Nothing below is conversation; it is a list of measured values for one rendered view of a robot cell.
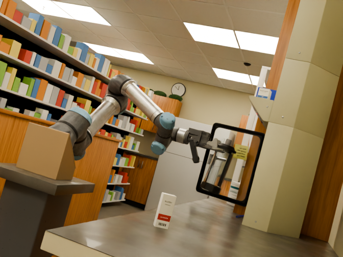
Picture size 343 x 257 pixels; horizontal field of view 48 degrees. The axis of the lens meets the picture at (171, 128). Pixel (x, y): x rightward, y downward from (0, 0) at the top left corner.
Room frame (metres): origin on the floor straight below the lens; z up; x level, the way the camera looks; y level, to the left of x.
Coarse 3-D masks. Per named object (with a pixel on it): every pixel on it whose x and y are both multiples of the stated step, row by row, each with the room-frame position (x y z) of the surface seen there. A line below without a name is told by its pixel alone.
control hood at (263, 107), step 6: (252, 96) 1.74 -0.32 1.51; (252, 102) 1.74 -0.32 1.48; (258, 102) 1.73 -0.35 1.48; (264, 102) 1.72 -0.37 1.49; (270, 102) 1.71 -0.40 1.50; (258, 108) 1.72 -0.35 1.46; (264, 108) 1.72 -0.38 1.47; (270, 108) 1.71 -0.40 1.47; (258, 114) 1.80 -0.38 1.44; (264, 114) 1.71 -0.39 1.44; (270, 114) 1.71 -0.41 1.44; (264, 120) 1.72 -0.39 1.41
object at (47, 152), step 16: (32, 128) 1.55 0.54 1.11; (48, 128) 1.53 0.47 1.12; (32, 144) 1.55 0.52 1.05; (48, 144) 1.53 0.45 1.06; (64, 144) 1.51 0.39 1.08; (32, 160) 1.54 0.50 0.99; (48, 160) 1.52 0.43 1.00; (64, 160) 1.53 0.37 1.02; (48, 176) 1.52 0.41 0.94; (64, 176) 1.57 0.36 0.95
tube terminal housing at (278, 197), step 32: (288, 64) 1.70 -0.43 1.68; (288, 96) 1.69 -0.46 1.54; (320, 96) 1.72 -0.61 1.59; (288, 128) 1.68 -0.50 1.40; (320, 128) 1.75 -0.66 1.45; (288, 160) 1.68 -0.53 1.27; (256, 192) 1.70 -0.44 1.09; (288, 192) 1.70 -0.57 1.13; (256, 224) 1.69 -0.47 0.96; (288, 224) 1.73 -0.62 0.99
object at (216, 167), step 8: (216, 152) 1.88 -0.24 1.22; (224, 152) 1.86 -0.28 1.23; (232, 152) 1.86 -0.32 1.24; (216, 160) 1.87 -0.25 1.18; (224, 160) 1.86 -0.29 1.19; (208, 168) 1.90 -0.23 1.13; (216, 168) 1.86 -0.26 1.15; (224, 168) 1.86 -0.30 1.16; (208, 176) 1.87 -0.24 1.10; (216, 176) 1.86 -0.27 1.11; (224, 176) 1.88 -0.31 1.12; (216, 184) 1.86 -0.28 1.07
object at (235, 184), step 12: (216, 132) 2.13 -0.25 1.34; (228, 132) 2.10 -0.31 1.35; (240, 144) 2.06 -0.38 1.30; (252, 144) 2.03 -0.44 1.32; (240, 156) 2.05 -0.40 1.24; (252, 156) 2.03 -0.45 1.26; (228, 168) 2.08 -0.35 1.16; (240, 168) 2.05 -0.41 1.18; (252, 168) 2.02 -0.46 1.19; (228, 180) 2.07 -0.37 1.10; (240, 180) 2.04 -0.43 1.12; (228, 192) 2.06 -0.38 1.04; (240, 192) 2.03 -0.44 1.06
